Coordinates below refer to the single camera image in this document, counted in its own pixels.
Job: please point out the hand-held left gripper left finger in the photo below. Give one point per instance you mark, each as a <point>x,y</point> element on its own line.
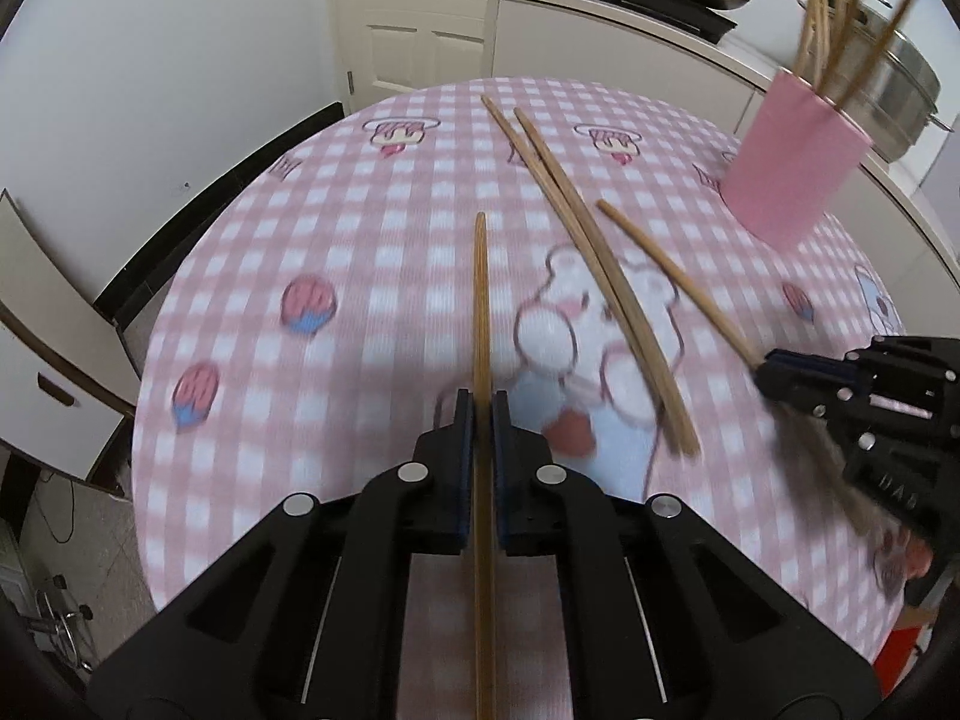
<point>465,427</point>

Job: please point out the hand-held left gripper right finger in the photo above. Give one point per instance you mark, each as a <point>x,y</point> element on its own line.
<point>501,435</point>

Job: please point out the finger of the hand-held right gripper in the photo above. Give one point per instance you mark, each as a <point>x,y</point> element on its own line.
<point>810,364</point>
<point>802,390</point>

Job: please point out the brown wooden chopstick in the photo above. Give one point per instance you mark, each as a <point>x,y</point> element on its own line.
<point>537,142</point>
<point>504,126</point>
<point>675,281</point>
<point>481,315</point>

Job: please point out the pink cup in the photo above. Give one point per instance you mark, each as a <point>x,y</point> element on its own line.
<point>787,165</point>

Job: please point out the bunch of chopsticks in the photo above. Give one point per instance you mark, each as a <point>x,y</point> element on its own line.
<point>814,15</point>

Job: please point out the red object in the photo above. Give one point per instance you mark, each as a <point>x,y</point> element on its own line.
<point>900,645</point>

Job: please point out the pink checkered tablecloth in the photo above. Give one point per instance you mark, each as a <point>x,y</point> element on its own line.
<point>337,240</point>

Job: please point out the stainless steel steamer pot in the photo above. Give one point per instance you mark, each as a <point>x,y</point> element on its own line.
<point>900,97</point>

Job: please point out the white kitchen cabinet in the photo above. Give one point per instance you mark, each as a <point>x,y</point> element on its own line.
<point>600,52</point>

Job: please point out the black induction cooktop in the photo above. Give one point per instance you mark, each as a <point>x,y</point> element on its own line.
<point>637,0</point>

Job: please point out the white panel door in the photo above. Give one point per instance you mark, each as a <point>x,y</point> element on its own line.
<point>405,15</point>

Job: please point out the white side cabinet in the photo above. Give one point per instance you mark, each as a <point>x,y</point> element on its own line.
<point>45,360</point>

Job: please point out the metal frame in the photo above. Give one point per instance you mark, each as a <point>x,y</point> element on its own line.
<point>56,619</point>

